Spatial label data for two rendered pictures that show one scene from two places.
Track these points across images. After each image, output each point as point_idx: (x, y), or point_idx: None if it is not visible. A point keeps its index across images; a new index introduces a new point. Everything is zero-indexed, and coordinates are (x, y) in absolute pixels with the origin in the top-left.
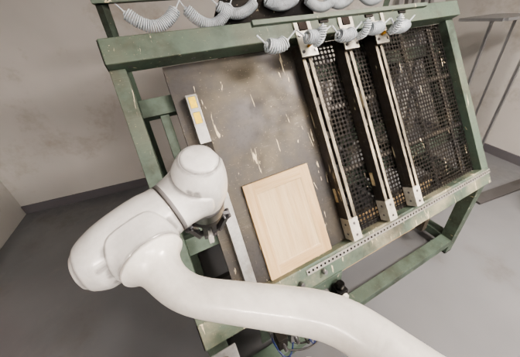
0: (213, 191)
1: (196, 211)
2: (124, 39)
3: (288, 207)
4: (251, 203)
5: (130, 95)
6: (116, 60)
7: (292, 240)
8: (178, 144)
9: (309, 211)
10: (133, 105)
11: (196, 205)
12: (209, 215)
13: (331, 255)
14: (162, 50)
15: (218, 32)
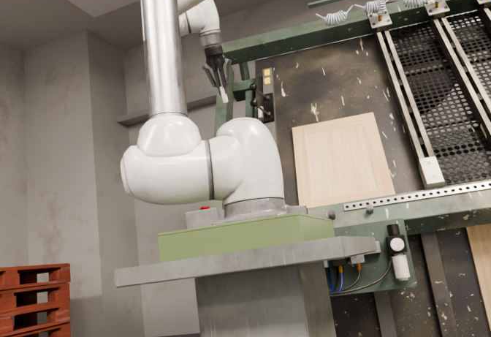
0: (201, 3)
1: (193, 12)
2: (231, 41)
3: (339, 148)
4: (297, 140)
5: (225, 71)
6: (223, 50)
7: (337, 179)
8: (251, 107)
9: (368, 155)
10: (225, 75)
11: (193, 9)
12: (205, 32)
13: (387, 197)
14: (252, 42)
15: (296, 28)
